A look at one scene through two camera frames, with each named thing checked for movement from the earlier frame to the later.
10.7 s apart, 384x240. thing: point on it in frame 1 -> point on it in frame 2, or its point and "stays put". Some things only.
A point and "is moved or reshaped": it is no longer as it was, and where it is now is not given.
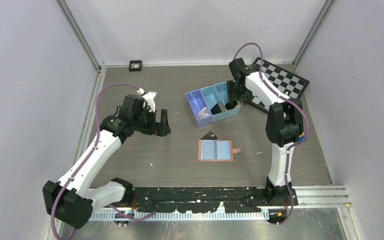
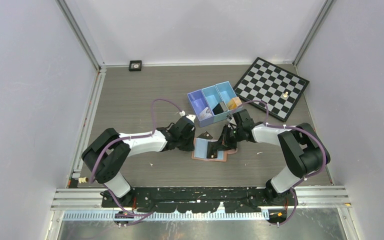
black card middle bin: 215,109 stays put
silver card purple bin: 203,113 stays put
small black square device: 135,65 stays put
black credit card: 209,136 is moved or reshaped
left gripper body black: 145,122 -> 186,143
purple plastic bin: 199,108 stays put
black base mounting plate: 206,199 stays put
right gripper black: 246,97 -> 223,143
